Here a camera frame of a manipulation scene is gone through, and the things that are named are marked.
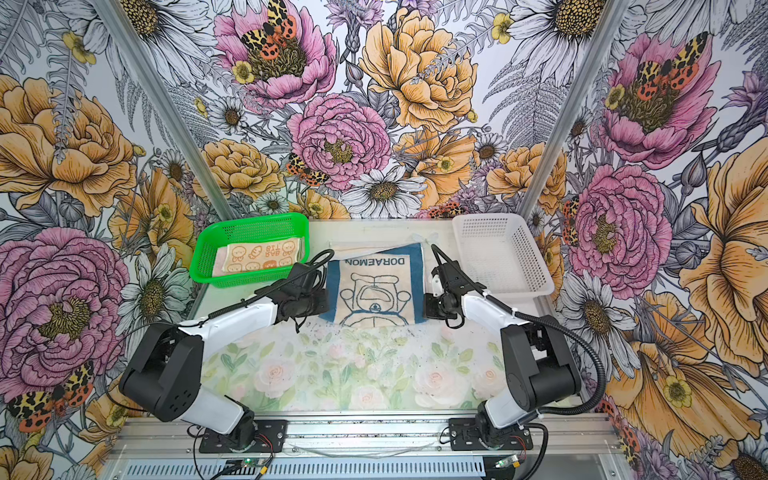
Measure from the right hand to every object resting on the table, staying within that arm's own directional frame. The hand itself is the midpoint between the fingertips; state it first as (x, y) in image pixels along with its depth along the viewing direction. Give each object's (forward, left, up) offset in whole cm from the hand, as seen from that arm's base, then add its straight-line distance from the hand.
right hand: (425, 318), depth 91 cm
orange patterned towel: (+26, +58, 0) cm, 64 cm away
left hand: (+3, +30, +2) cm, 30 cm away
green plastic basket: (+42, +60, -2) cm, 74 cm away
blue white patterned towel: (+15, +15, -3) cm, 21 cm away
